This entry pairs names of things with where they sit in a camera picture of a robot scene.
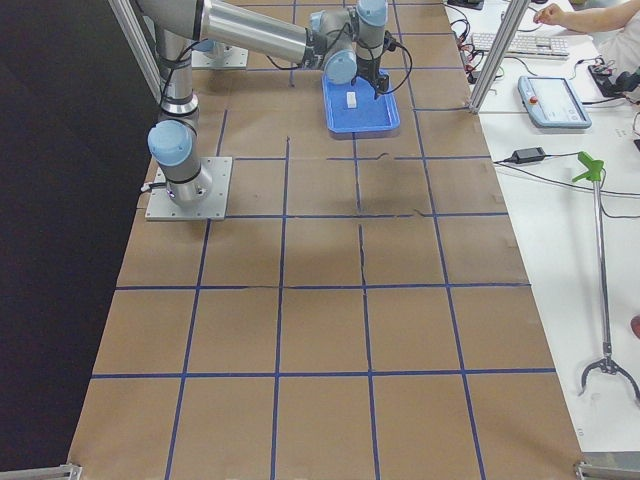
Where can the person hand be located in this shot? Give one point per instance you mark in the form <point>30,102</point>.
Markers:
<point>550,15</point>

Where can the green handled reach grabber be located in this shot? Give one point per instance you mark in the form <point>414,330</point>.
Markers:
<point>593,173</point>

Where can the person forearm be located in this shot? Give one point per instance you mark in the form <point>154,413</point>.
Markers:
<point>601,19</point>

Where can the aluminium frame post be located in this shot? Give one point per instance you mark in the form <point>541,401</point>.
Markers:
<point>509,26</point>

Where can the black power adapter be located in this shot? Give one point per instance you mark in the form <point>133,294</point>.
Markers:
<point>528,155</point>

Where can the blue plastic tray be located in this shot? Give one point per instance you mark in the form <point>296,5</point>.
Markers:
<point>370,117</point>

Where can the white keyboard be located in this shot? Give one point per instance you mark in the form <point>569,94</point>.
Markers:
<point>525,46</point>

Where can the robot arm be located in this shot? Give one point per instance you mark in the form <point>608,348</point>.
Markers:
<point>345,44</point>

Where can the teach pendant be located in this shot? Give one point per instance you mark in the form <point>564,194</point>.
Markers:
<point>551,102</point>

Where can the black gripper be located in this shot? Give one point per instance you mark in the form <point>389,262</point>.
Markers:
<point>364,64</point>

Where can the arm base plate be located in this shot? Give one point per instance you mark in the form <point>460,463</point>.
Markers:
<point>215,55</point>
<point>204,197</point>

